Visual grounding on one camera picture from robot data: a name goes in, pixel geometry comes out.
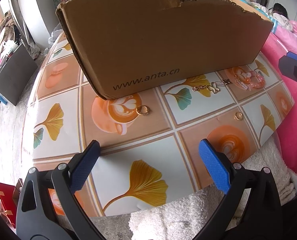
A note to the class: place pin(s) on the red paper bag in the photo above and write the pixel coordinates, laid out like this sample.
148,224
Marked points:
8,202

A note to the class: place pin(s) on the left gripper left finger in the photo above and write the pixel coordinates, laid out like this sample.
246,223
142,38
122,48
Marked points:
36,217

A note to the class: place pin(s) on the dark grey cabinet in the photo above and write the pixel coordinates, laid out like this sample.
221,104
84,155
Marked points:
15,74

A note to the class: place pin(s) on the person sitting in background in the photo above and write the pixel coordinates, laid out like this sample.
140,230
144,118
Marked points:
279,9

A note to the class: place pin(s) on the brown paper bag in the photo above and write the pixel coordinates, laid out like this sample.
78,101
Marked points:
17,191

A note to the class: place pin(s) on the patterned tablecloth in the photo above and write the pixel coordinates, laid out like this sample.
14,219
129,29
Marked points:
149,141

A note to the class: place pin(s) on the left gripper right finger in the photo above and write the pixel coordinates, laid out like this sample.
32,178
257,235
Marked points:
262,211

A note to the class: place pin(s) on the white plastic bag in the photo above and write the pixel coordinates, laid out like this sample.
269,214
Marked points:
55,34

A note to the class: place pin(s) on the brown cardboard box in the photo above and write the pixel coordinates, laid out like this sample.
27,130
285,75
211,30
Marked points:
127,46

